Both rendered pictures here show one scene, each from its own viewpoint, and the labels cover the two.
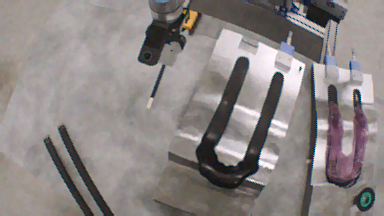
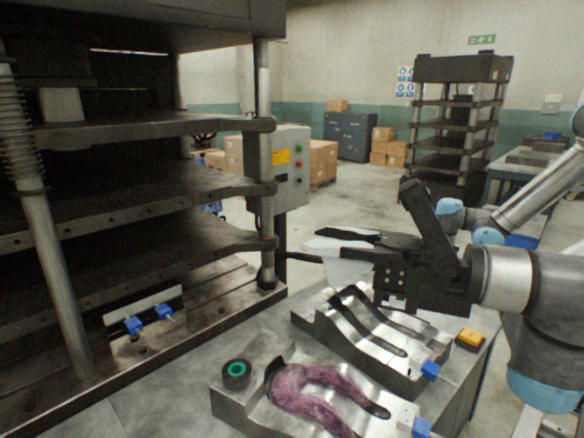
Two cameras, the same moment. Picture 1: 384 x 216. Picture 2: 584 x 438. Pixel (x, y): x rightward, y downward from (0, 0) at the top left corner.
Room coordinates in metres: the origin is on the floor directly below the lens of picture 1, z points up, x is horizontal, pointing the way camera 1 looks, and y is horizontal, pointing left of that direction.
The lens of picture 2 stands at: (0.42, -1.09, 1.64)
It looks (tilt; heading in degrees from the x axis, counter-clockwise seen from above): 21 degrees down; 111
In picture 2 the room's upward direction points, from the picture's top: straight up
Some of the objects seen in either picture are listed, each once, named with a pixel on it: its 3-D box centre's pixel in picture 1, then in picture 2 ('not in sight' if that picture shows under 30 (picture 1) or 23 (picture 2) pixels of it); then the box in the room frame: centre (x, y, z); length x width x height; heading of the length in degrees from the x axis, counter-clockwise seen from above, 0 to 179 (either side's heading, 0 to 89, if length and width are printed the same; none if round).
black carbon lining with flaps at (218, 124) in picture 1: (244, 121); (368, 315); (0.32, -0.12, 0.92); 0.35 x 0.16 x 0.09; 155
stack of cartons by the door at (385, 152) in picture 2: not in sight; (390, 147); (-0.25, 6.68, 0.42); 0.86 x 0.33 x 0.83; 159
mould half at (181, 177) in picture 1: (237, 130); (365, 323); (0.31, -0.11, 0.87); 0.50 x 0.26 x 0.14; 155
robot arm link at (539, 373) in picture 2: not in sight; (545, 350); (0.60, -0.67, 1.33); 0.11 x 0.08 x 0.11; 92
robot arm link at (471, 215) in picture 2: not in sight; (482, 222); (0.63, 0.03, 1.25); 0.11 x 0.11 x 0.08; 89
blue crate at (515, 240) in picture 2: not in sight; (506, 235); (1.43, 2.96, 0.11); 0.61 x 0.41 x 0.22; 159
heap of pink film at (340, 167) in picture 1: (348, 139); (317, 390); (0.24, -0.46, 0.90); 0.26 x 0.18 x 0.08; 172
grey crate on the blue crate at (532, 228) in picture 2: not in sight; (510, 220); (1.43, 2.96, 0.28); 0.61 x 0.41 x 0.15; 159
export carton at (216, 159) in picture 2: not in sight; (223, 164); (-2.96, 4.10, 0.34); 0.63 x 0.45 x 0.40; 159
